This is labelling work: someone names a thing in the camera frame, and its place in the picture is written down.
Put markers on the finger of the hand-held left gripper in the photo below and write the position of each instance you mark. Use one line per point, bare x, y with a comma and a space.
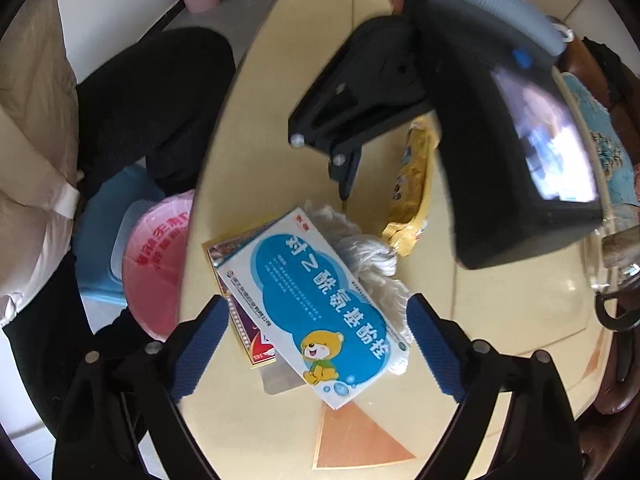
350, 160
360, 75

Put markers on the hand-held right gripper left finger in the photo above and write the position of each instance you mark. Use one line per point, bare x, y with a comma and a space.
200, 350

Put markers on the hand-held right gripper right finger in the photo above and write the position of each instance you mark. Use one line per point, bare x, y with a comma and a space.
430, 355

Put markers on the red and gold cigarette box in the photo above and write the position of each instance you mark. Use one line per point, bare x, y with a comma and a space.
245, 330

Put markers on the yellow snack wrapper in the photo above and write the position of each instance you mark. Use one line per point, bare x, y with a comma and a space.
412, 195

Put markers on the trash bin with pink liner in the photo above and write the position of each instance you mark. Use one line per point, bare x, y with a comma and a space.
155, 280

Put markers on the blue and white medicine box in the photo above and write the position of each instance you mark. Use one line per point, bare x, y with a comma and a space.
310, 300

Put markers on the beige coffee table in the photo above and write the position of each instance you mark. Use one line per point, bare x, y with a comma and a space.
500, 320

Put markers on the clear plastic wrapper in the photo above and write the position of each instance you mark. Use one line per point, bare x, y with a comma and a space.
277, 382

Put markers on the blue floral blanket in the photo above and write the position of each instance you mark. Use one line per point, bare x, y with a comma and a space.
607, 150

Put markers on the black clothing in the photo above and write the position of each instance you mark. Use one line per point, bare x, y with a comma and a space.
607, 65

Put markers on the blue plastic stool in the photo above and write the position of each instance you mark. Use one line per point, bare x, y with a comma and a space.
105, 220

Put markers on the glass teapot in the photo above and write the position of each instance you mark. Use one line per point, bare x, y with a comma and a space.
612, 260

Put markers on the brown leather sofa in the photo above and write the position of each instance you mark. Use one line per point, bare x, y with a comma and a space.
617, 385

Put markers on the person's white jacket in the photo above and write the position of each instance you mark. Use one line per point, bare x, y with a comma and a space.
30, 135

